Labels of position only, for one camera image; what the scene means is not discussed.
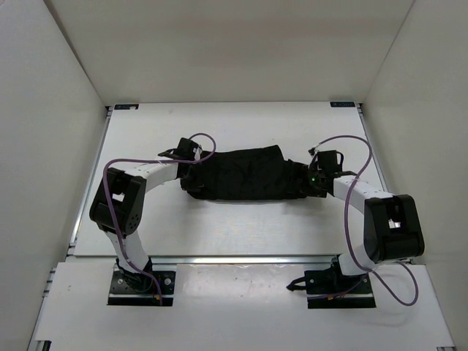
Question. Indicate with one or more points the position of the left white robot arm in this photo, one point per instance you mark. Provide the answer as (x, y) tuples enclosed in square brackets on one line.
[(117, 207)]

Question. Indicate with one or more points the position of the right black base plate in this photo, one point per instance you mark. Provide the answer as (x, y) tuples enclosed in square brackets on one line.
[(330, 290)]

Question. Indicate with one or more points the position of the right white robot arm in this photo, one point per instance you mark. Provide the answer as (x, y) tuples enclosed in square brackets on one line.
[(391, 225)]

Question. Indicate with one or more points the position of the black pleated skirt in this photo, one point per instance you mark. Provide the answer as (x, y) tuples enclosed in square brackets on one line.
[(257, 174)]

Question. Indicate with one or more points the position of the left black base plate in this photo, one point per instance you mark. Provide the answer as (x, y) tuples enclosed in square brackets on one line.
[(121, 293)]

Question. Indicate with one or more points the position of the left blue corner label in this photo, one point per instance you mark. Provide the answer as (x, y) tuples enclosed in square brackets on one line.
[(126, 107)]

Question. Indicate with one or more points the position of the blue corner label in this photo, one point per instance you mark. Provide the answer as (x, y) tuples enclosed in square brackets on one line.
[(342, 104), (126, 107)]

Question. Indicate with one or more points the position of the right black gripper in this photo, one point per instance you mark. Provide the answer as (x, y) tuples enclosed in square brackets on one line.
[(319, 194)]

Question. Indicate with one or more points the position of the aluminium table rail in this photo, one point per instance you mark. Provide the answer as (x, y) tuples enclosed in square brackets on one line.
[(242, 260)]

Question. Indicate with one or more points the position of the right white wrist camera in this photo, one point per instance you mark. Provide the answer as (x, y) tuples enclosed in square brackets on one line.
[(313, 152)]

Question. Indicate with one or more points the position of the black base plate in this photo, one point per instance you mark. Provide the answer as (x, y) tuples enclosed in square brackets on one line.
[(121, 293), (330, 290)]

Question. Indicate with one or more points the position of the right blue corner label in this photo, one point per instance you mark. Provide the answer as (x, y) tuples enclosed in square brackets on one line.
[(342, 104)]

